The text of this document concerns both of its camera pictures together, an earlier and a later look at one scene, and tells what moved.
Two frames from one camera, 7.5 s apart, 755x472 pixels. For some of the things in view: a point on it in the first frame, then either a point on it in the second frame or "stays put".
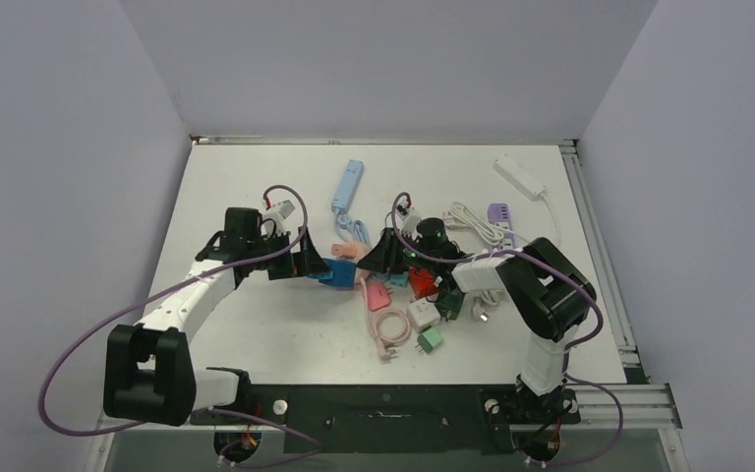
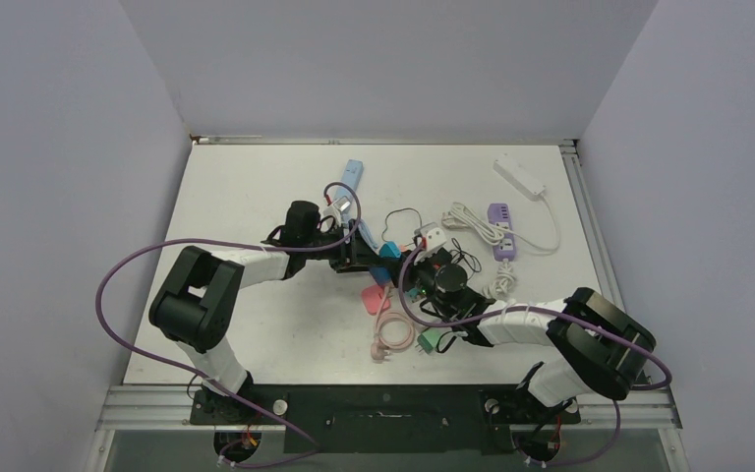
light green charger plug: x=429 y=340 stays put
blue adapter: x=341 y=272 -> x=381 y=275
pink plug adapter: x=377 y=295 stays put
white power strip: x=520 y=177 stays put
